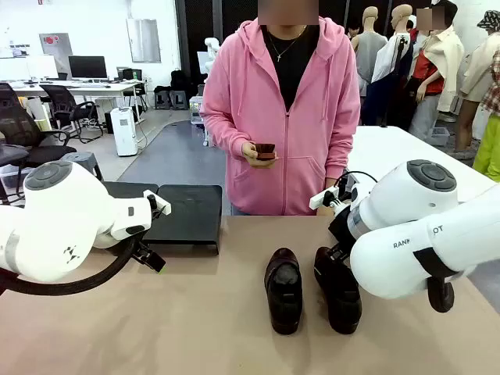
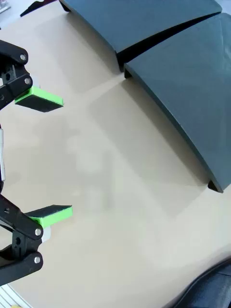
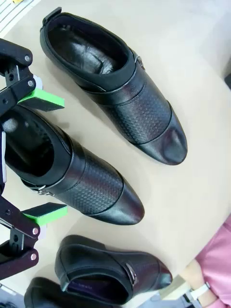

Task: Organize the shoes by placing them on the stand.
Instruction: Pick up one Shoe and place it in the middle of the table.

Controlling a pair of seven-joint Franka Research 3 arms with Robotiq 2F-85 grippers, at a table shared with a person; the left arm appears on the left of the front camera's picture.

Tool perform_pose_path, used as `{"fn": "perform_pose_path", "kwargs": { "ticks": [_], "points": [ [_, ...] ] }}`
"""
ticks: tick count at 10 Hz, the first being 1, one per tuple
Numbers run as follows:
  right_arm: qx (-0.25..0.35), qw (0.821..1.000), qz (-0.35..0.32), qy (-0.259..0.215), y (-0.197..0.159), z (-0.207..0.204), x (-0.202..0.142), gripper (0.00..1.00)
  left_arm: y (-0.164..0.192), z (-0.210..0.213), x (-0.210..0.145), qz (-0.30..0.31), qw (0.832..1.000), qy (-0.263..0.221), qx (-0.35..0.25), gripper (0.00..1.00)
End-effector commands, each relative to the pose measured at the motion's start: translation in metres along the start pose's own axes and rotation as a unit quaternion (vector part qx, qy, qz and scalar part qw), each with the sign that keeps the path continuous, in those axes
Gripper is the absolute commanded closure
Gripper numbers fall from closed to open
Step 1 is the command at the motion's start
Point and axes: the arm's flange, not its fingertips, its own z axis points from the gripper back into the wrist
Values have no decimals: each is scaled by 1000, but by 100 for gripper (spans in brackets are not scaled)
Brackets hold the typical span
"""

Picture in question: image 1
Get grey plastic bin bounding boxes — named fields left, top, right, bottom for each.
left=427, top=126, right=451, bottom=148

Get dark leather loafer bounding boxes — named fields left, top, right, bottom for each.
left=313, top=245, right=363, bottom=336

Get large black office chair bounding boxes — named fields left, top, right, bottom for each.
left=0, top=81, right=78, bottom=206

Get small black office chair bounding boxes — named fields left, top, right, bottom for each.
left=38, top=84, right=105, bottom=145

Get mannequin with cream jacket red top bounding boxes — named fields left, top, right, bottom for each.
left=405, top=0, right=466, bottom=136

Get silver cross necklace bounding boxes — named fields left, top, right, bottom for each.
left=269, top=25, right=308, bottom=63

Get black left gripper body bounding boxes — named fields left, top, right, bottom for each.
left=131, top=237, right=155, bottom=259

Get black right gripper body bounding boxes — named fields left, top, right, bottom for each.
left=327, top=206, right=355, bottom=253

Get person's left forearm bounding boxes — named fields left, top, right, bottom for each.
left=323, top=112, right=363, bottom=188

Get white monitor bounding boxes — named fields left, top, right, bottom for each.
left=25, top=54, right=59, bottom=80

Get white air purifier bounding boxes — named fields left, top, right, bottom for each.
left=109, top=106, right=140, bottom=157

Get black inner shirt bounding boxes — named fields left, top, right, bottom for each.
left=260, top=23, right=321, bottom=113

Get person's right hand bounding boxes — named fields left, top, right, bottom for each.
left=241, top=141, right=280, bottom=170

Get neon green trousers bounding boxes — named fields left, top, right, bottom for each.
left=471, top=112, right=500, bottom=183

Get black computer monitor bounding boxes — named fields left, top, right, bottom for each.
left=68, top=55, right=109, bottom=82

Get black backpack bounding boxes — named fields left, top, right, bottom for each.
left=170, top=68, right=189, bottom=93

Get dark loafer with grey stuffing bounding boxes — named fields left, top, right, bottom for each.
left=263, top=247, right=305, bottom=336

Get clear plastic storage box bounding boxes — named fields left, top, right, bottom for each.
left=189, top=95, right=207, bottom=126

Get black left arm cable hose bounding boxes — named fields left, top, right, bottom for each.
left=0, top=237, right=138, bottom=298

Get white office desk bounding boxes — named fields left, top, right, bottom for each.
left=0, top=79, right=145, bottom=130

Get brown shoe brush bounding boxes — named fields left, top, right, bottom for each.
left=252, top=143, right=277, bottom=163

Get person in pink hoodie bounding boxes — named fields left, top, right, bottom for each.
left=198, top=15, right=363, bottom=217

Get person's right forearm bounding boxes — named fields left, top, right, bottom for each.
left=199, top=103, right=251, bottom=157

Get person's blurred head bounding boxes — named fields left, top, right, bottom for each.
left=257, top=0, right=320, bottom=27

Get white wall cabinet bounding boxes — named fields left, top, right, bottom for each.
left=125, top=17, right=162, bottom=63

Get white rectangular table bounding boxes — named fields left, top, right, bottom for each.
left=342, top=124, right=495, bottom=204

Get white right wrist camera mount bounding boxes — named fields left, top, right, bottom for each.
left=309, top=186, right=341, bottom=211

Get grey wall panel red sign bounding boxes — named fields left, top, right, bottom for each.
left=38, top=32, right=73, bottom=66

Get mannequin with grey tank top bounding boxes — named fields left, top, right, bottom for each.
left=350, top=5, right=391, bottom=127

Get grey plastic stool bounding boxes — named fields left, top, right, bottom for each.
left=60, top=151, right=104, bottom=184

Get mannequin with white navy garment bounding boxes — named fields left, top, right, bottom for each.
left=370, top=3, right=416, bottom=127

